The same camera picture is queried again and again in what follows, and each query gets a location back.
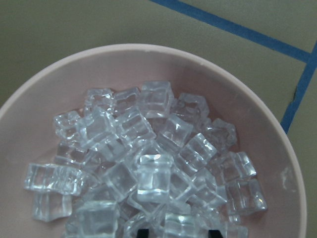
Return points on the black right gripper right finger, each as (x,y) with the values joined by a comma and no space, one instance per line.
(214,234)

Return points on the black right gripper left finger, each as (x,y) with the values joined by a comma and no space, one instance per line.
(143,233)

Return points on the clear ice cube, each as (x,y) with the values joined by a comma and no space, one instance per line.
(153,174)

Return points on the pile of clear ice cubes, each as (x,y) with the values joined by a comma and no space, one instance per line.
(92,181)

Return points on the pink bowl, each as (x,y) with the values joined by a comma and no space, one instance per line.
(26,132)

